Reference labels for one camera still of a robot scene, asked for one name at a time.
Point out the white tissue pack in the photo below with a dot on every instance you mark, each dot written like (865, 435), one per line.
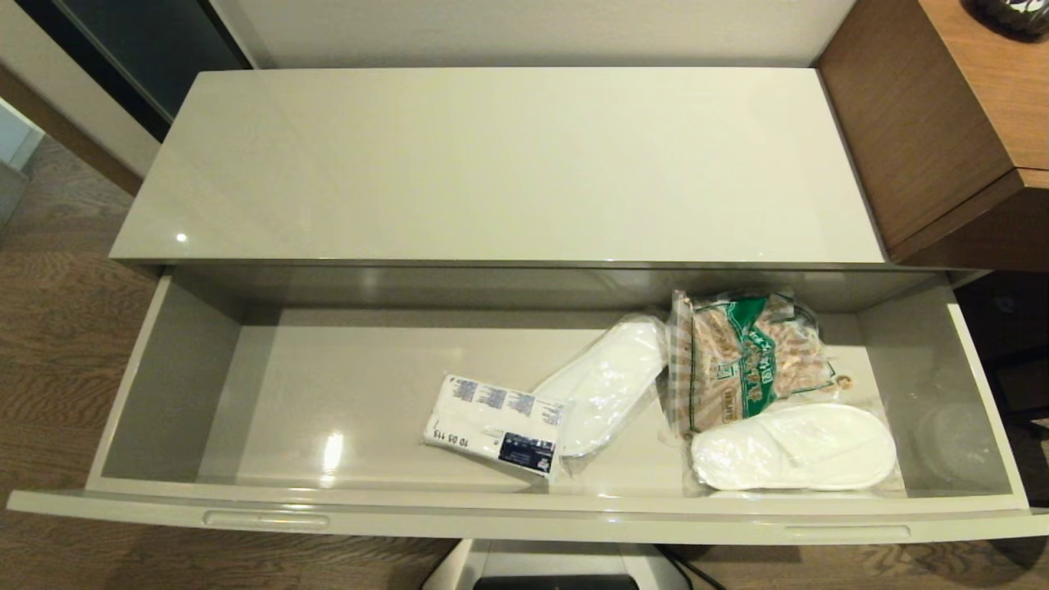
(492, 422)

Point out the green brown snack bag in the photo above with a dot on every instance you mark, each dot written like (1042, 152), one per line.
(746, 352)

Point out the white bagged slipper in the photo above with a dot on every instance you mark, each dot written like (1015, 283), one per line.
(795, 447)
(610, 377)

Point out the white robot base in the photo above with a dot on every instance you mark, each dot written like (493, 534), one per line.
(557, 569)

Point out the beige glossy cabinet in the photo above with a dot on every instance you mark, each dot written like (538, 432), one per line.
(508, 164)

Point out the brown wooden cabinet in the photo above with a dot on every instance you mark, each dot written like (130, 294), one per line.
(918, 123)

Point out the dark glass door panel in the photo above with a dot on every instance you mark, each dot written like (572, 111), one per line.
(147, 49)

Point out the pale blue white furniture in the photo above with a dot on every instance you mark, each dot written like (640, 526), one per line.
(15, 135)

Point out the dark decorative bowl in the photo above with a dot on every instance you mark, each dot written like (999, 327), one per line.
(1016, 12)

